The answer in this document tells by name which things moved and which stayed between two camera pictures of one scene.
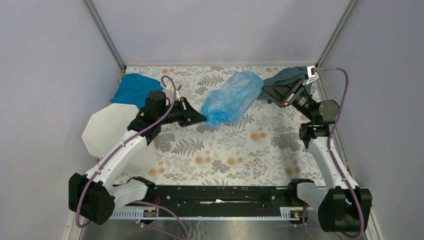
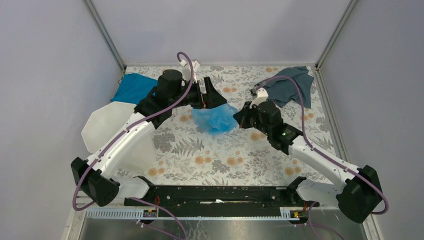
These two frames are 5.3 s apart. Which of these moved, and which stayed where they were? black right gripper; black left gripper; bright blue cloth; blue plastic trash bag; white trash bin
Moved: black left gripper; blue plastic trash bag; black right gripper
Stayed: white trash bin; bright blue cloth
